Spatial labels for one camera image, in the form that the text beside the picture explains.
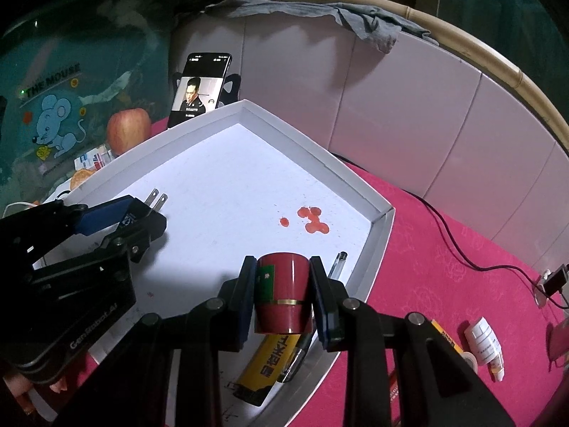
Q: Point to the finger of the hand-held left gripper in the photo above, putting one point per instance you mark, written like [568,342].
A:
[129,240]
[106,215]

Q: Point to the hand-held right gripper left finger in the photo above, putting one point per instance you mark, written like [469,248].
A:
[246,304]

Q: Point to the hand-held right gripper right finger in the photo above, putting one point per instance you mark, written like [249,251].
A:
[322,309]

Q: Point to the red cup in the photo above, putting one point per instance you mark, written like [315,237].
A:
[282,284]

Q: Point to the black plug adapter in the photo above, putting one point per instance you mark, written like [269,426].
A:
[154,199]

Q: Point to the large yellow lighter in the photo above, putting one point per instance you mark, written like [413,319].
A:
[271,360]

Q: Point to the white cardboard tray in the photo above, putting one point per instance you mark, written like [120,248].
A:
[222,178]

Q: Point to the small white bottle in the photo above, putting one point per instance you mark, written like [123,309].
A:
[482,338]

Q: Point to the person's left hand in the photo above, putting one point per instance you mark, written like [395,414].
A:
[13,384]

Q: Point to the black pen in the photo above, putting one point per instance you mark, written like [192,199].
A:
[340,261]

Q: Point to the small medicine box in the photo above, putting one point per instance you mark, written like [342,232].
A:
[95,158]

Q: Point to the red apple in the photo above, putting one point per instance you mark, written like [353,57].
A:
[129,131]

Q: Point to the cartoon mouse printed sheet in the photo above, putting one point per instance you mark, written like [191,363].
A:
[53,115]

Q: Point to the black smartphone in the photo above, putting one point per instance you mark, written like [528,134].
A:
[200,93]

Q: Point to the small white tape roll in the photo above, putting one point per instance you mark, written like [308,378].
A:
[469,360]

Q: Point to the white panel board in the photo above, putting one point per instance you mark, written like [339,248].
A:
[400,98]

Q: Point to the black charger adapter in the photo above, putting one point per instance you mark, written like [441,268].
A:
[555,280]

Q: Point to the grey cloth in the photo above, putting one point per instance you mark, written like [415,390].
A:
[355,18]

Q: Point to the bamboo rail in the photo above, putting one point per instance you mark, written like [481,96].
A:
[489,53]

